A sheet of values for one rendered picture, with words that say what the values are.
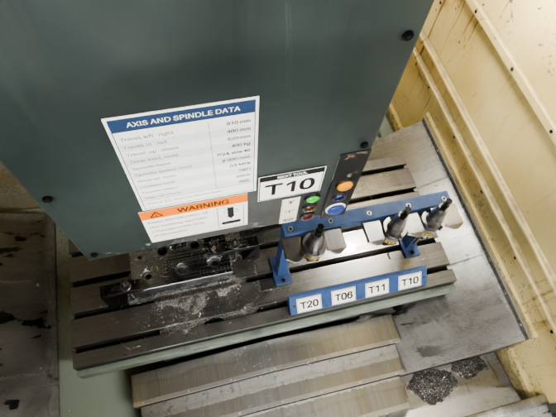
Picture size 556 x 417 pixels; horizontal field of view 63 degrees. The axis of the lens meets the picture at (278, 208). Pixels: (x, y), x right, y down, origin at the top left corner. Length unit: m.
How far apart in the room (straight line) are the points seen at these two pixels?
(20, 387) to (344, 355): 1.06
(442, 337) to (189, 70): 1.40
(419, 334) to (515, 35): 0.98
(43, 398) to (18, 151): 1.31
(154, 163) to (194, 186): 0.08
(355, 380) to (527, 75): 1.04
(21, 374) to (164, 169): 1.29
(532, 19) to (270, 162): 0.99
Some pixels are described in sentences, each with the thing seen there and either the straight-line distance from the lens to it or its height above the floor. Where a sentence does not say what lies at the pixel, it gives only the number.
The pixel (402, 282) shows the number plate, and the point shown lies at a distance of 1.48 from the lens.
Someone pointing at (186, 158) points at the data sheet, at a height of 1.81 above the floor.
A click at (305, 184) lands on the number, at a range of 0.67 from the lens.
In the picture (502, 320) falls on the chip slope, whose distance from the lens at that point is 1.69.
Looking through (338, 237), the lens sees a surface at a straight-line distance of 1.17.
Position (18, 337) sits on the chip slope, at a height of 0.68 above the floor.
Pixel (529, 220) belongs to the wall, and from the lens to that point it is 1.52.
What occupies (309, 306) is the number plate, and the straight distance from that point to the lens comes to 1.40.
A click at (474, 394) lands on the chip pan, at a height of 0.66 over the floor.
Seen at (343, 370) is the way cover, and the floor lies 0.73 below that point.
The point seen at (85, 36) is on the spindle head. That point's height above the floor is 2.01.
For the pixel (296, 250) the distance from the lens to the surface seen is 1.14.
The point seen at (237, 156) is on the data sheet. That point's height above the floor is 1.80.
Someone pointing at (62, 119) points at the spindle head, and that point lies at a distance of 0.49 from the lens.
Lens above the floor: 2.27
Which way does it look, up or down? 63 degrees down
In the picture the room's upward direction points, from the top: 8 degrees clockwise
